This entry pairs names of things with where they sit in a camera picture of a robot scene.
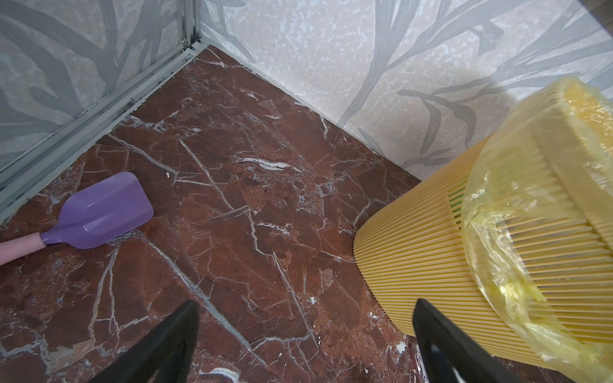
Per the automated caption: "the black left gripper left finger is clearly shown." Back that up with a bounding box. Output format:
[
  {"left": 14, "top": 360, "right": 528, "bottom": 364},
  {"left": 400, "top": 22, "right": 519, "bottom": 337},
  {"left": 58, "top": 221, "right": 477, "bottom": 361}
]
[{"left": 91, "top": 300, "right": 200, "bottom": 382}]

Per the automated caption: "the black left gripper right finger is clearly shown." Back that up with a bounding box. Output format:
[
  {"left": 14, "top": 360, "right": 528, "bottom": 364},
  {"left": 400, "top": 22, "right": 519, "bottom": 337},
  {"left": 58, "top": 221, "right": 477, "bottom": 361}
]
[{"left": 413, "top": 298, "right": 521, "bottom": 382}]

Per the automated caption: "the yellow plastic waste bin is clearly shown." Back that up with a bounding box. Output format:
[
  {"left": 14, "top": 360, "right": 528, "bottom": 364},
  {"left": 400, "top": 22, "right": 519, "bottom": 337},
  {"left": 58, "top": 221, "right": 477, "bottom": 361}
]
[{"left": 353, "top": 134, "right": 551, "bottom": 369}]

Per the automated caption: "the yellow bin liner bag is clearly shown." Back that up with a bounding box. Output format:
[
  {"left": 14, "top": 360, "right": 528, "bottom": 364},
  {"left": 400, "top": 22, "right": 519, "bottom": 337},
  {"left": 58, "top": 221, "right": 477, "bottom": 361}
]
[{"left": 461, "top": 78, "right": 612, "bottom": 382}]

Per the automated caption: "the purple silicone spatula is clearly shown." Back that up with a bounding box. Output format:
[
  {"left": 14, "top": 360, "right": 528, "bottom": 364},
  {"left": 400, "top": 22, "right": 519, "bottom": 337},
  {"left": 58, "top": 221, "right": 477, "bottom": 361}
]
[{"left": 1, "top": 172, "right": 154, "bottom": 264}]

